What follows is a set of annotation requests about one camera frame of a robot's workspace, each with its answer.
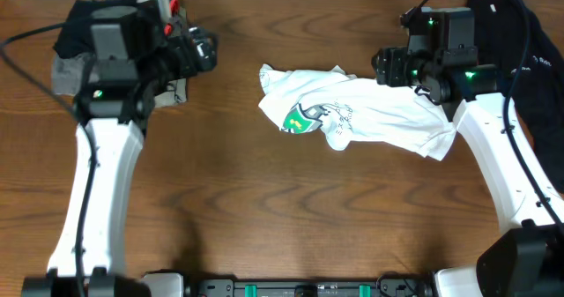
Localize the white t-shirt with green print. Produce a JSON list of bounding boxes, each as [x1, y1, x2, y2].
[[258, 63, 456, 161]]

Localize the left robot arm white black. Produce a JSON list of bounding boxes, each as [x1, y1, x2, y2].
[[21, 24, 218, 296]]

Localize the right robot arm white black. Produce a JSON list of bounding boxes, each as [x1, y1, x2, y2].
[[372, 46, 563, 296]]

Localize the black shorts with red trim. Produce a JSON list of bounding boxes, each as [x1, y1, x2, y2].
[[52, 0, 181, 60]]

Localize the grey folded garment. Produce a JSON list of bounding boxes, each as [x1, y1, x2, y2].
[[51, 53, 188, 108]]

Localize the black garment on right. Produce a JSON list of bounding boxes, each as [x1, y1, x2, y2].
[[466, 0, 563, 192]]

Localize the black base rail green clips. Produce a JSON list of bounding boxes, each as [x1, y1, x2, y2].
[[185, 271, 437, 297]]

